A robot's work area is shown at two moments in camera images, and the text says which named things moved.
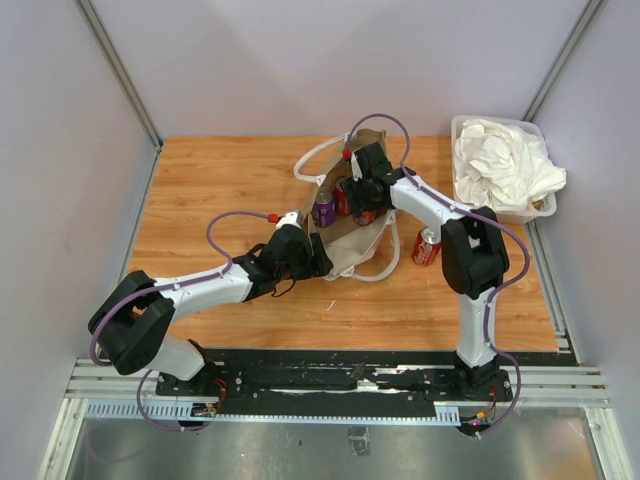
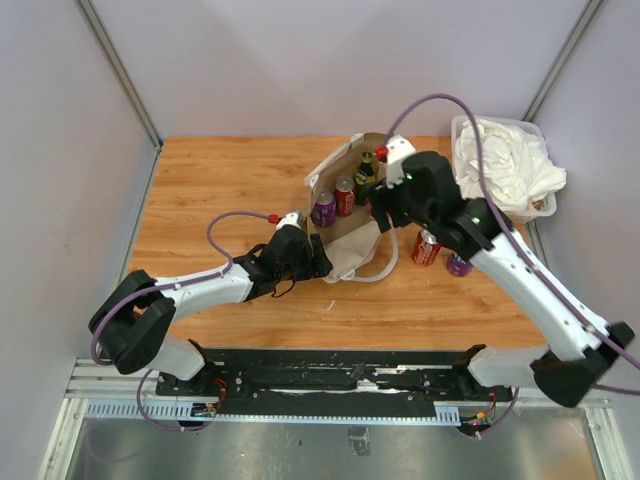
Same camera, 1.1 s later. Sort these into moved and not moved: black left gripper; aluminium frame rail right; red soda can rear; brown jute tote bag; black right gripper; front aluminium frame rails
Moved: brown jute tote bag; black right gripper
Not moved: aluminium frame rail right; front aluminium frame rails; red soda can rear; black left gripper
